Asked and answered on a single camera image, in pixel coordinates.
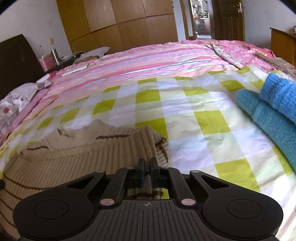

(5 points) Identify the green white checkered sheet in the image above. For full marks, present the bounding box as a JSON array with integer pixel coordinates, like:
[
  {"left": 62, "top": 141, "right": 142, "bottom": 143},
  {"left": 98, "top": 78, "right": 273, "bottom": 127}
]
[{"left": 2, "top": 66, "right": 295, "bottom": 240}]

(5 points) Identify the pink floral quilt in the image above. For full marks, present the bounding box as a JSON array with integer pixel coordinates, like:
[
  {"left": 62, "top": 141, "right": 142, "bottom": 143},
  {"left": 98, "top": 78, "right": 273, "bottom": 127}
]
[{"left": 181, "top": 39, "right": 277, "bottom": 71}]

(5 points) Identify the white book on bed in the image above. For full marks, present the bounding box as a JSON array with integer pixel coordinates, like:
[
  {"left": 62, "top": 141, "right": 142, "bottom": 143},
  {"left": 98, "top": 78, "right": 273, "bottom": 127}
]
[{"left": 62, "top": 63, "right": 90, "bottom": 76}]

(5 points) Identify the dark nightstand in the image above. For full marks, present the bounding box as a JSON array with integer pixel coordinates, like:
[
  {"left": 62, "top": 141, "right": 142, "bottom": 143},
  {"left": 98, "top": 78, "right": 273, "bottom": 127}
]
[{"left": 45, "top": 51, "right": 85, "bottom": 74}]

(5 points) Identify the grey pillow with pink dots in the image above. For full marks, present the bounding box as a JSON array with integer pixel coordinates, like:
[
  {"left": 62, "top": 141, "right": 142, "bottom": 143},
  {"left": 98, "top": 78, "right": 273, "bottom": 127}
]
[{"left": 1, "top": 80, "right": 52, "bottom": 138}]

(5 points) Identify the dark wooden headboard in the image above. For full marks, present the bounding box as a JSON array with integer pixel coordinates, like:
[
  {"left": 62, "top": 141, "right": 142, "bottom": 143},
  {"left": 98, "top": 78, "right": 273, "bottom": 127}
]
[{"left": 0, "top": 34, "right": 45, "bottom": 99}]

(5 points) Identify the wooden wardrobe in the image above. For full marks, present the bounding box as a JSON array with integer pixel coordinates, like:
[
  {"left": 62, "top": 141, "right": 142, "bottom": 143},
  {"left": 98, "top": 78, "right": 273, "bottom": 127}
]
[{"left": 57, "top": 0, "right": 178, "bottom": 54}]

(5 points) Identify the steel thermos cup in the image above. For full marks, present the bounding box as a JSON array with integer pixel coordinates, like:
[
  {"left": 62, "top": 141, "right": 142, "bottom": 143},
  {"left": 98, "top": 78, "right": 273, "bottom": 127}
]
[{"left": 51, "top": 49, "right": 61, "bottom": 65}]

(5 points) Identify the pink storage box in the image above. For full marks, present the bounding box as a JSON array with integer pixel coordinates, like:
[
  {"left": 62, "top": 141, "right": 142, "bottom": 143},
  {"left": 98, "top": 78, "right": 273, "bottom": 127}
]
[{"left": 39, "top": 53, "right": 55, "bottom": 72}]

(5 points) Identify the wooden side cabinet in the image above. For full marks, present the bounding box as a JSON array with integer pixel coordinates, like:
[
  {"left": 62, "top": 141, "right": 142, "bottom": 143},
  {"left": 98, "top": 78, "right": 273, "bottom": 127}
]
[{"left": 270, "top": 28, "right": 296, "bottom": 66}]

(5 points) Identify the brown wooden door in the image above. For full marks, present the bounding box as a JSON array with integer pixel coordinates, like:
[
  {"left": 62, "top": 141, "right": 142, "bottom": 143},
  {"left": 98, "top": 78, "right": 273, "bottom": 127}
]
[{"left": 212, "top": 0, "right": 245, "bottom": 41}]

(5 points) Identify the beige brown-striped knit sweater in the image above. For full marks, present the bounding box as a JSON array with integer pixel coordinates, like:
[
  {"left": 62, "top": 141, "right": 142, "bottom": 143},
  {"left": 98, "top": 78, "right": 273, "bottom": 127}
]
[{"left": 1, "top": 120, "right": 169, "bottom": 240}]

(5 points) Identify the grey cloth on nightstand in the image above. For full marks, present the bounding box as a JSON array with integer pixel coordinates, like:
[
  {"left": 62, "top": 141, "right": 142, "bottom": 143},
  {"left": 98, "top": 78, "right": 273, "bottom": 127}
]
[{"left": 74, "top": 47, "right": 110, "bottom": 64}]

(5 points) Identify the folded blue knit sweater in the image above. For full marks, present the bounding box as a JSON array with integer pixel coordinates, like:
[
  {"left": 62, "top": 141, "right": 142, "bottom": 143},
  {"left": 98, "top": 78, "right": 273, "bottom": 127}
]
[{"left": 236, "top": 73, "right": 295, "bottom": 171}]

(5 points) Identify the pink striped bedspread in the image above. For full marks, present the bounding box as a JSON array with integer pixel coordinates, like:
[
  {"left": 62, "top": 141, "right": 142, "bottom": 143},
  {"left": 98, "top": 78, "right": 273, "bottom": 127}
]
[{"left": 1, "top": 41, "right": 244, "bottom": 143}]

